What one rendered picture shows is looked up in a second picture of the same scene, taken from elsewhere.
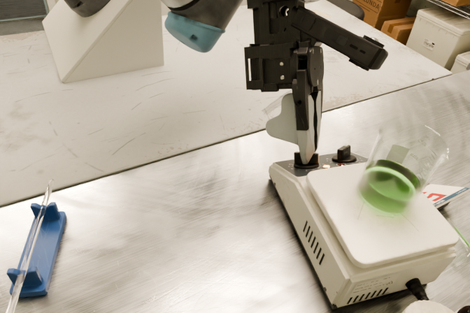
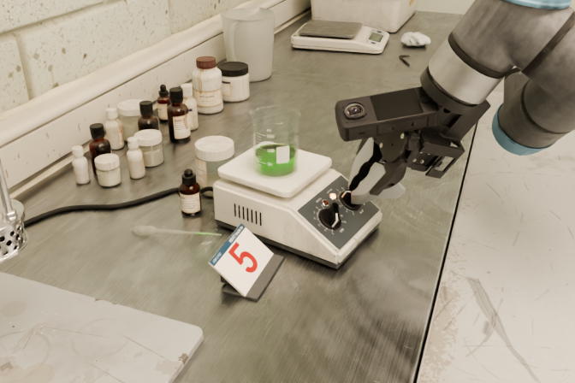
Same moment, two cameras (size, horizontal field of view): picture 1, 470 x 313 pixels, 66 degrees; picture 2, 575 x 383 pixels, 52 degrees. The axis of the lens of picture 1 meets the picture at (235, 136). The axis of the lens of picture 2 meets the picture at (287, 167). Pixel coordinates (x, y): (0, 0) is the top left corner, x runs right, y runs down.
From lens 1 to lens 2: 1.03 m
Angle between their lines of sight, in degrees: 104
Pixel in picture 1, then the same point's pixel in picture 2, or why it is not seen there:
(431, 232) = (235, 165)
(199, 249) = not seen: hidden behind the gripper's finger
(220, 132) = (465, 235)
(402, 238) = (250, 156)
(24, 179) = (489, 154)
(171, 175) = (435, 193)
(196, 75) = not seen: outside the picture
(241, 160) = (414, 226)
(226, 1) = (509, 101)
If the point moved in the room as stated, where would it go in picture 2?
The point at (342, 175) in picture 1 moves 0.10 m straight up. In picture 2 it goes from (310, 167) to (311, 97)
